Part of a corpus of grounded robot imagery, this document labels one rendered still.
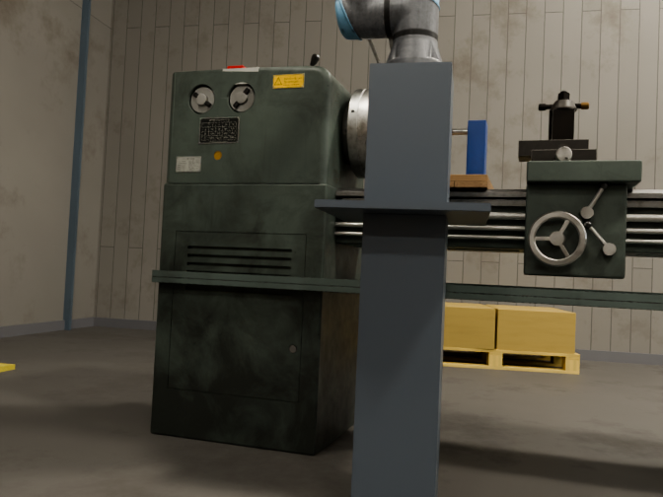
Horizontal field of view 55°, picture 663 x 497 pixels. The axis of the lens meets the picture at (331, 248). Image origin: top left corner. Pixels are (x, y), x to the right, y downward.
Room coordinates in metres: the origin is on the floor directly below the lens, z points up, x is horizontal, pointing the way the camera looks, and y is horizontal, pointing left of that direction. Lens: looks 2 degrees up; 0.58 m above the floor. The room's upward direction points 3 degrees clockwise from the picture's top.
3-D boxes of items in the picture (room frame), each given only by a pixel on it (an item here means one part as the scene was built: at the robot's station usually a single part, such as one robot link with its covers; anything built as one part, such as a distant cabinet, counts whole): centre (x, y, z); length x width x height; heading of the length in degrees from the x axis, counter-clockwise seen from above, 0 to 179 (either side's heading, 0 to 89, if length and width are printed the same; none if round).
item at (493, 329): (4.55, -1.14, 0.20); 1.13 x 0.85 x 0.39; 78
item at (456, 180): (2.18, -0.38, 0.88); 0.36 x 0.30 x 0.04; 162
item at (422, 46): (1.63, -0.19, 1.15); 0.15 x 0.15 x 0.10
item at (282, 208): (2.36, 0.24, 0.43); 0.60 x 0.48 x 0.86; 72
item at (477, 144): (2.15, -0.48, 1.00); 0.08 x 0.06 x 0.23; 162
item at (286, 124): (2.36, 0.24, 1.06); 0.59 x 0.48 x 0.39; 72
